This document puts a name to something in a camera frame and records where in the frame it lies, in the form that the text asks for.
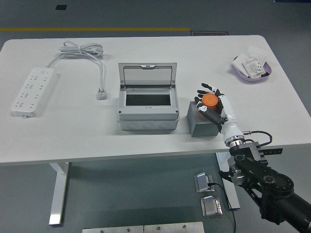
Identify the orange cylindrical battery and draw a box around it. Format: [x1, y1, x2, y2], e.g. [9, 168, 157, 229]
[202, 93, 219, 110]

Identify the white power strip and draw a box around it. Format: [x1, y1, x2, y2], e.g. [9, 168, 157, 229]
[11, 67, 60, 119]

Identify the purple plastic tray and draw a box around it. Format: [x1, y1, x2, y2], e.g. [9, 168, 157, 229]
[230, 55, 273, 84]

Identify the transparent hinged box lid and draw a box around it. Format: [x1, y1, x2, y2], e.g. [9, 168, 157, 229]
[118, 62, 177, 88]

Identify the white table leg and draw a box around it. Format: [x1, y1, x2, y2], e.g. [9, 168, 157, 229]
[48, 162, 70, 226]
[216, 152, 241, 210]

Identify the grey plastic junction box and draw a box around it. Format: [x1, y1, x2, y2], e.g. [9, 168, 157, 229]
[116, 83, 180, 132]

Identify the brown floor plate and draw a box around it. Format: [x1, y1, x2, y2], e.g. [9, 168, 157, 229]
[190, 31, 229, 37]

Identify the clear plastic packet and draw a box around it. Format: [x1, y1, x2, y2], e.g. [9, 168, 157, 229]
[246, 45, 267, 64]

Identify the white card packet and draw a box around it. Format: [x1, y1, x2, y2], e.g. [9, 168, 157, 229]
[232, 53, 251, 73]

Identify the grey cube battery holder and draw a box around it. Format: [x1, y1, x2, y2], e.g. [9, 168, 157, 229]
[186, 100, 224, 138]

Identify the grey metal plate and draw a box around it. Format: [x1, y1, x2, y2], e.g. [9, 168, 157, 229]
[82, 225, 144, 233]

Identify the white socket panel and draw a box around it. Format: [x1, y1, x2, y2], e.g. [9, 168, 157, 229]
[242, 56, 265, 80]

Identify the black table control panel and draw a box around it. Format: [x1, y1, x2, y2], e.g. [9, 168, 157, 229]
[259, 148, 284, 155]

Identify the robot right hand white black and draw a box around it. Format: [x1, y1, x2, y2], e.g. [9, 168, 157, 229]
[193, 83, 244, 144]

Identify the white power cord with plug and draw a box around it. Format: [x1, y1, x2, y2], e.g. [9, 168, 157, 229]
[46, 41, 109, 100]

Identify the silver floor socket box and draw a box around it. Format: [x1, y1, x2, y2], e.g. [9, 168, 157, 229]
[193, 172, 214, 194]
[200, 195, 223, 217]

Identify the black floor cable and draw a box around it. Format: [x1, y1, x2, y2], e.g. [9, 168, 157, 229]
[207, 182, 237, 233]

